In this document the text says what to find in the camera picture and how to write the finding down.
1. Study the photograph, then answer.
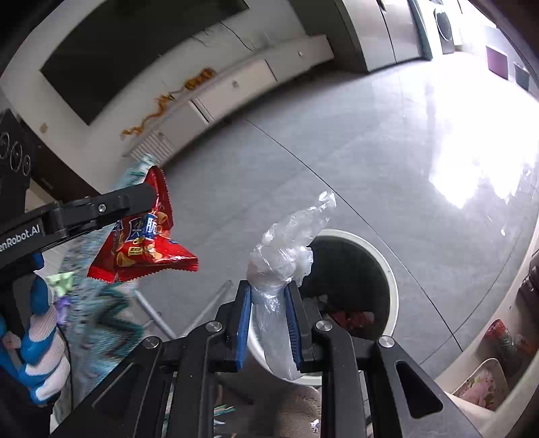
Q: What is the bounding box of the red snack bag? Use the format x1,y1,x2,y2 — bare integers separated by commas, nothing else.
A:
87,166,199,284

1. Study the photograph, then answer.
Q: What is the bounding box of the clear plastic bag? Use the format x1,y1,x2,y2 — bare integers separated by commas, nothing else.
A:
247,191,336,380

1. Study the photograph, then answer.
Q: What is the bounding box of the white round trash bin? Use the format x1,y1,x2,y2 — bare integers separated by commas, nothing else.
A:
248,229,399,386

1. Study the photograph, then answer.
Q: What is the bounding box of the blue white gloved hand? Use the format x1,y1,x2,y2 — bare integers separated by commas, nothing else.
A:
1,253,70,409

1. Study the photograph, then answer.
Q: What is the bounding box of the green paper scrap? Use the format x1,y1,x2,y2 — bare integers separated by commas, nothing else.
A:
46,271,75,300

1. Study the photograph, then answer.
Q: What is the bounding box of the teal zigzag woven rug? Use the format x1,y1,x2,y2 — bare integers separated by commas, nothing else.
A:
52,153,170,424

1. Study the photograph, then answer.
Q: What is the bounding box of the white low TV cabinet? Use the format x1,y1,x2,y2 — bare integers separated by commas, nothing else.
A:
124,35,335,165

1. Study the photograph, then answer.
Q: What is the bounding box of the golden dragon figurine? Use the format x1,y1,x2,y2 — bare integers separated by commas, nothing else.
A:
120,88,186,139

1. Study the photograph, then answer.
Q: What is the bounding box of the golden tiger figurine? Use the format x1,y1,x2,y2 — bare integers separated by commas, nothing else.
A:
184,67,217,90

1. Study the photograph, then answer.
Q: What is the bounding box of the purple small bin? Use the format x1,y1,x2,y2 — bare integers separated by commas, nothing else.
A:
486,46,509,80

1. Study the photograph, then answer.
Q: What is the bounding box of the teal small bin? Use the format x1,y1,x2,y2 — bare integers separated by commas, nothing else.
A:
513,62,530,91

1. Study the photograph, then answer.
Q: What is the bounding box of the white front-load washing machine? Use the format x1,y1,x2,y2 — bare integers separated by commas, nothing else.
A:
432,0,455,55

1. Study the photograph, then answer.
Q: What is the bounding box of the large black wall television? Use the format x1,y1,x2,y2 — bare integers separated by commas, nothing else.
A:
41,0,249,124

